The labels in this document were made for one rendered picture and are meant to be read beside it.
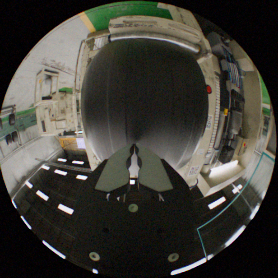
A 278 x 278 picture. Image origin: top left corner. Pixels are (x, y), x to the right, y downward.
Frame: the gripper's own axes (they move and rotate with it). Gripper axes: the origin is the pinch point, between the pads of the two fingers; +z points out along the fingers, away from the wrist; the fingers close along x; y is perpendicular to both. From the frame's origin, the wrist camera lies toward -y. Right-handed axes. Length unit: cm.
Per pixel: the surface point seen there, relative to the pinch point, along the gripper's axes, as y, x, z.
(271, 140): -4, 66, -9
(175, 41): -30.1, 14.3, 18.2
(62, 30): -117, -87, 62
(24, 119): -32, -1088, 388
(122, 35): -30.4, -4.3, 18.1
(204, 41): -33.6, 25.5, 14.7
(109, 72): -10.7, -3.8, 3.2
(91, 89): -8.4, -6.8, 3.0
